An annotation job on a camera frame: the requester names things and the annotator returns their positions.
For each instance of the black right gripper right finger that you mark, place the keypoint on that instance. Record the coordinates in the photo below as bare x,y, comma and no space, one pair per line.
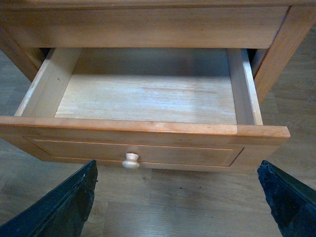
292,203

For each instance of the wooden nightstand cabinet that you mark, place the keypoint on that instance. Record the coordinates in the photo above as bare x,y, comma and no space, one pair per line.
274,28

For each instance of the light wooden drawer knob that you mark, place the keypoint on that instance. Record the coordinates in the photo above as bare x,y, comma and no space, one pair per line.
131,161

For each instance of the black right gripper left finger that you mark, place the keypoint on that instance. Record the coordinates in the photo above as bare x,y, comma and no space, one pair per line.
60,213

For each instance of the wooden drawer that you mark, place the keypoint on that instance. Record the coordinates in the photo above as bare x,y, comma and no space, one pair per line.
177,108

